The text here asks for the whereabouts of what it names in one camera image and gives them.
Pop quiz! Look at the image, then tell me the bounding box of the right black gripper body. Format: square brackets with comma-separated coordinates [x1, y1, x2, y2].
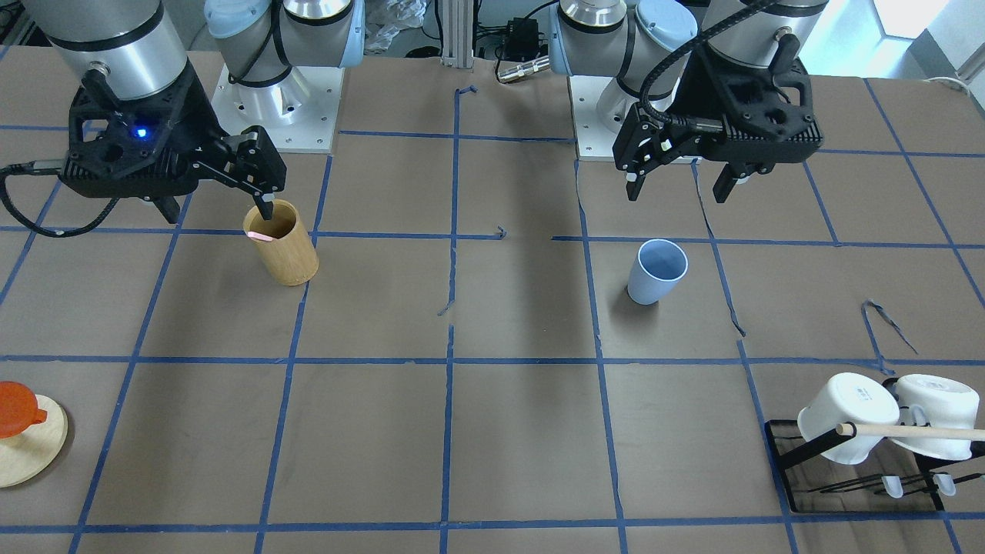
[59, 61, 235, 199]

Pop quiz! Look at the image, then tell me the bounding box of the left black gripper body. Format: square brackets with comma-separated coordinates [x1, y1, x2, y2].
[613, 35, 824, 167]

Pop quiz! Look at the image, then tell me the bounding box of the pink chopstick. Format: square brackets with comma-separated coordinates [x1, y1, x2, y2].
[245, 231, 275, 242]

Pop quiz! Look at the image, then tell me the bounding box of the light blue plastic cup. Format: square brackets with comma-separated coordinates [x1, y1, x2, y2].
[626, 239, 689, 305]

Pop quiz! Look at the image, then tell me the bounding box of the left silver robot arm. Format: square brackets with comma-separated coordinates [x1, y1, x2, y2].
[549, 1, 826, 203]

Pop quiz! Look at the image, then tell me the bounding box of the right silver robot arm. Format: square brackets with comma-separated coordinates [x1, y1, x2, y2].
[2, 1, 366, 224]

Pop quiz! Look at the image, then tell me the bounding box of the bamboo cylinder holder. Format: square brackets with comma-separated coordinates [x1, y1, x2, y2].
[242, 199, 319, 286]

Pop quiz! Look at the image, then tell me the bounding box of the white mug near rack front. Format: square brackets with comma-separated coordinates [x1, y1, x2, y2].
[797, 372, 900, 441]

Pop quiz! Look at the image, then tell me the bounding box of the orange silicone lid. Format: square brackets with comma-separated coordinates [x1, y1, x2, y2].
[1, 381, 47, 439]

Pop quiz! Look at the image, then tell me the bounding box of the round wooden coaster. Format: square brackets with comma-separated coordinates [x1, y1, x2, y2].
[1, 394, 69, 488]

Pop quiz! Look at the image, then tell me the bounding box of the white mug far rack side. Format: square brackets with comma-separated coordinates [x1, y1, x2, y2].
[890, 374, 980, 462]

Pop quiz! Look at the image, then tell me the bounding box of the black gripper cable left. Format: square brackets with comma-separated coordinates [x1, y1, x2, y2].
[640, 0, 778, 128]

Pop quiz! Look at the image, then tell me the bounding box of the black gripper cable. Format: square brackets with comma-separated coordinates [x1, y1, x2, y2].
[640, 0, 778, 128]
[0, 159, 124, 238]

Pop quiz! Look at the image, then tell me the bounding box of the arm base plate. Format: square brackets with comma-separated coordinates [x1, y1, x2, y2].
[569, 75, 636, 162]
[212, 67, 346, 155]

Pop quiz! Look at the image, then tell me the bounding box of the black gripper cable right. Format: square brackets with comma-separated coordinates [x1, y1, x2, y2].
[0, 159, 124, 238]

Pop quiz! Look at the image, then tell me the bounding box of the wooden rack handle rod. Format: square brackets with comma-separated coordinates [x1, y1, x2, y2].
[833, 422, 985, 442]

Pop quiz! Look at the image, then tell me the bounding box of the black wire mug rack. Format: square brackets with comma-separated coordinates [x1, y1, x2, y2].
[764, 376, 983, 513]

